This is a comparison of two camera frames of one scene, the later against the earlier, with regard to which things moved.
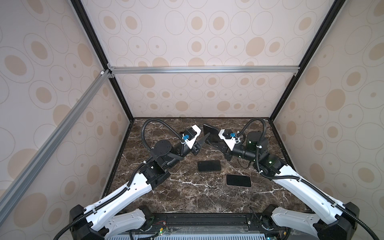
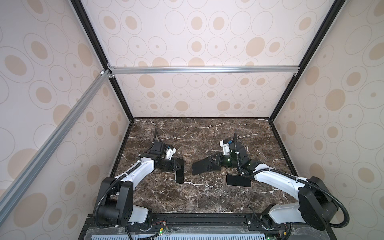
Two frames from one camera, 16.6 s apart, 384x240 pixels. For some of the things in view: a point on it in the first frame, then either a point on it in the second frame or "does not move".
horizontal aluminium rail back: (202, 69) does not move
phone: (213, 136) to (204, 166)
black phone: (238, 180) does not move
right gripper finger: (216, 142) to (215, 158)
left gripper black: (197, 146) to (171, 167)
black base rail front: (160, 223) does not move
